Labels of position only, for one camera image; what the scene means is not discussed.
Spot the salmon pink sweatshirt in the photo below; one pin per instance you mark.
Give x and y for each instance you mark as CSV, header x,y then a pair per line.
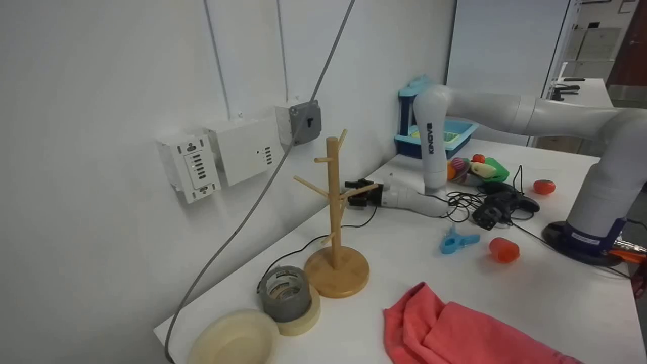
x,y
420,329

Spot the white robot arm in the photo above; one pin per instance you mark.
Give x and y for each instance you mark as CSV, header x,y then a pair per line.
x,y
607,193

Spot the black power plug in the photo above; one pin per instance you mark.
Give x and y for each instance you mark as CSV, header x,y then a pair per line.
x,y
364,193

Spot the wooden mug tree stand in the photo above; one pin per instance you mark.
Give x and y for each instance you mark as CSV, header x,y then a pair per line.
x,y
336,272

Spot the grey tape roll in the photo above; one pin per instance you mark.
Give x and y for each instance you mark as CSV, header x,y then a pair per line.
x,y
283,293

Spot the blue plastic clamp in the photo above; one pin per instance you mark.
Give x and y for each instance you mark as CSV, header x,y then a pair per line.
x,y
454,242

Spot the cream tape roll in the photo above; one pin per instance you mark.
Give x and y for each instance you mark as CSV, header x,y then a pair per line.
x,y
306,322

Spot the cream shallow bowl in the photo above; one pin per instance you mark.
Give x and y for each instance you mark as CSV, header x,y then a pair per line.
x,y
238,338

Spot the red plastic toy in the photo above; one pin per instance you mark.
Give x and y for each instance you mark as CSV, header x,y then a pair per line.
x,y
505,251

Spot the small red toy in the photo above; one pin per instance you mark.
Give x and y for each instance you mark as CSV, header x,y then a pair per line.
x,y
545,187

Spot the grey wall outlet box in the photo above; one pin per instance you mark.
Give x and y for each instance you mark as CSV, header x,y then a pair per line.
x,y
299,122

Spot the white wall junction box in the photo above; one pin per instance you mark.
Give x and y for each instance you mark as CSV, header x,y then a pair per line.
x,y
245,151

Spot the white wall socket box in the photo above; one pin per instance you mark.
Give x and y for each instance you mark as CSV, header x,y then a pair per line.
x,y
188,162

